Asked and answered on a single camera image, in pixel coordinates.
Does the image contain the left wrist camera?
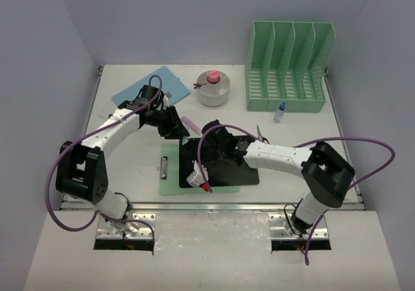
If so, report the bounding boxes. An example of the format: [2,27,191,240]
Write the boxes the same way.
[163,92,172,100]

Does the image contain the white round desk organizer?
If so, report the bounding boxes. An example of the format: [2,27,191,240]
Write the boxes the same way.
[196,70,230,107]

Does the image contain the black handled scissors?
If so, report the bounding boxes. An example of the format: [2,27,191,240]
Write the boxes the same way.
[257,126,269,144]

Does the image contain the blue clipboard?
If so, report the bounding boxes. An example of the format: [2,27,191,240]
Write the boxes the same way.
[112,65,191,106]

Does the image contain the green file rack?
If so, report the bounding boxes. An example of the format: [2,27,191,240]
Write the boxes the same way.
[244,21,336,113]

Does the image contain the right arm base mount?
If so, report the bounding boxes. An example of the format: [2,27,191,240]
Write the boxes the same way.
[268,212,331,251]

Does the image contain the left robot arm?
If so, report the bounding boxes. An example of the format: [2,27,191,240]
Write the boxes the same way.
[55,85,189,235]

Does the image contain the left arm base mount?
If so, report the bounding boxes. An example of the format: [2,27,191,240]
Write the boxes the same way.
[93,211,156,252]

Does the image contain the purple highlighter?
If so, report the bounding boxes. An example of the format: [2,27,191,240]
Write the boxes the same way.
[181,116,202,135]

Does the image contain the green clipboard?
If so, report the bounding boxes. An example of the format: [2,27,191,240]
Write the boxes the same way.
[154,143,241,196]

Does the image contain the black clipboard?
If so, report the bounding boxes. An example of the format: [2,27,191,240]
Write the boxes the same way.
[179,138,259,188]

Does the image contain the pink glue bottle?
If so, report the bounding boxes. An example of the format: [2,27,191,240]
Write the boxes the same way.
[207,71,220,84]

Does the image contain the small clear spray bottle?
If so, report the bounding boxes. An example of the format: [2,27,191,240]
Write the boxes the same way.
[273,102,287,123]

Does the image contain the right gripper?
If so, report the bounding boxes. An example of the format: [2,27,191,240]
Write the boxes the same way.
[180,137,225,172]

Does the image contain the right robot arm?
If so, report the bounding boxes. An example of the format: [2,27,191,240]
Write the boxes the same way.
[186,120,355,235]

